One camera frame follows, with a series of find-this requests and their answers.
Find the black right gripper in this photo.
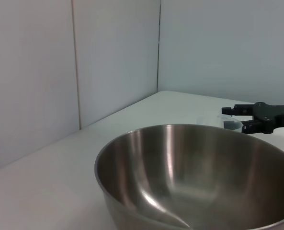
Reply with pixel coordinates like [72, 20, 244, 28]
[221, 102, 284, 134]

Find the clear plastic measuring cup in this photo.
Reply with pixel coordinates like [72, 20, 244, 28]
[196, 114, 243, 134]

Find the stainless steel mixing bowl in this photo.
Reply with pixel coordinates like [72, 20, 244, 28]
[94, 124, 284, 230]

